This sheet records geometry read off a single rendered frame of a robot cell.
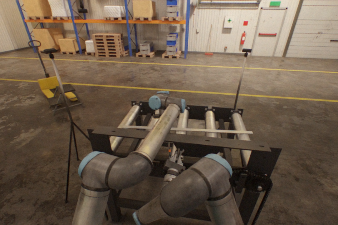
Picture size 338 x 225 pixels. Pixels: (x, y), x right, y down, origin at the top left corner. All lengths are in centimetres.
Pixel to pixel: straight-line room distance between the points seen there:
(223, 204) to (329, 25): 1111
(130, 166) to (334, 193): 273
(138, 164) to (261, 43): 1007
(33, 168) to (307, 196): 357
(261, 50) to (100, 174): 1021
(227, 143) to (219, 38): 909
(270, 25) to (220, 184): 1003
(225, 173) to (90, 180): 50
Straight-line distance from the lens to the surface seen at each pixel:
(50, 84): 582
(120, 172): 69
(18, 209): 276
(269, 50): 1067
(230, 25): 994
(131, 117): 196
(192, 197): 61
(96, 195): 77
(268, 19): 1041
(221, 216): 73
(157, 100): 110
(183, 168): 114
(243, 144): 123
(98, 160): 74
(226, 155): 171
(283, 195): 270
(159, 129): 85
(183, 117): 190
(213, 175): 64
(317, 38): 1142
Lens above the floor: 190
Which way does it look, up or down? 30 degrees down
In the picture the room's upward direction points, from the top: straight up
